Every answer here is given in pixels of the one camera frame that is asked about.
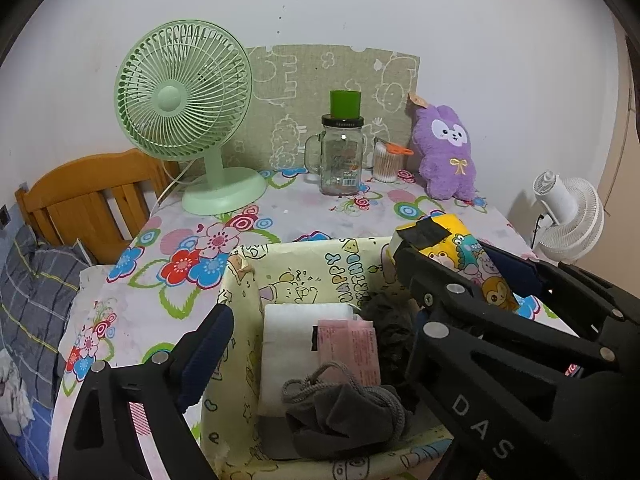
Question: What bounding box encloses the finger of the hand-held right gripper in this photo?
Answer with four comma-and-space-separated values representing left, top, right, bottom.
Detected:
394, 246, 640, 480
477, 241, 640, 381

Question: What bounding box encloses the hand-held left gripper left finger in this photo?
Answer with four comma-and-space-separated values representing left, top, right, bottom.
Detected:
56, 305, 236, 480

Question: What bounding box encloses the yellow cartoon fabric storage box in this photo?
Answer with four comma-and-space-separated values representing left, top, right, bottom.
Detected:
200, 235, 501, 480

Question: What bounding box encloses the black cloth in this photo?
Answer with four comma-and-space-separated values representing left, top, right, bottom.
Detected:
360, 292, 422, 407

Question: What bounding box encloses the yellow cartoon tissue packet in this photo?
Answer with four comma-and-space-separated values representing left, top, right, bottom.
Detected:
389, 214, 522, 314

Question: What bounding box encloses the white non-woven bag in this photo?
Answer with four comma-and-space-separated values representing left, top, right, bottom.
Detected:
257, 302, 363, 418

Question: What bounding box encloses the pink packet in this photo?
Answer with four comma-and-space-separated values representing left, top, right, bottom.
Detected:
312, 319, 382, 387

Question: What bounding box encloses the grey drawstring pouch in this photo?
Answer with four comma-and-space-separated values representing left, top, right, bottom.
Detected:
282, 362, 416, 461

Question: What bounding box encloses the white desk fan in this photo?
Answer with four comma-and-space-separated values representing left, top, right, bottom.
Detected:
531, 170, 606, 264

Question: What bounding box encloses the purple plush rabbit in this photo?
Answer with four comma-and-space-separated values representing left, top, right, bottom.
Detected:
407, 92, 479, 201

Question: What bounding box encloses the cotton swab box orange lid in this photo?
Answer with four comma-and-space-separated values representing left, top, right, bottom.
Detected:
372, 136, 415, 184

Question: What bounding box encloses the glass mug jar black lid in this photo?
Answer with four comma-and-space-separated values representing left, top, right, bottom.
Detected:
305, 114, 366, 198

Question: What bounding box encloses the grey plaid bedding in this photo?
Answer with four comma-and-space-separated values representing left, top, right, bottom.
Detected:
0, 222, 97, 411

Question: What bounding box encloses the beige wooden door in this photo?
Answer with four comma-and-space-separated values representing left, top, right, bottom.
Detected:
602, 15, 640, 291

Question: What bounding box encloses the white crumpled cloth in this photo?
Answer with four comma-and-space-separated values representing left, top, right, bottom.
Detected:
0, 350, 37, 437

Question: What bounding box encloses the green plastic cup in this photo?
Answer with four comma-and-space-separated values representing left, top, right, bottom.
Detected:
329, 89, 362, 119

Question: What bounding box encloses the green desk fan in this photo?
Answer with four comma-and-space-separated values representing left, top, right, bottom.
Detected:
114, 20, 268, 217

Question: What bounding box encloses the beige cartoon board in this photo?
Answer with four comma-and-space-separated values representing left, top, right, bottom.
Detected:
220, 44, 422, 172

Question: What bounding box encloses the white fan cable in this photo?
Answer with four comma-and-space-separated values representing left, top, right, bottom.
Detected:
156, 162, 190, 212

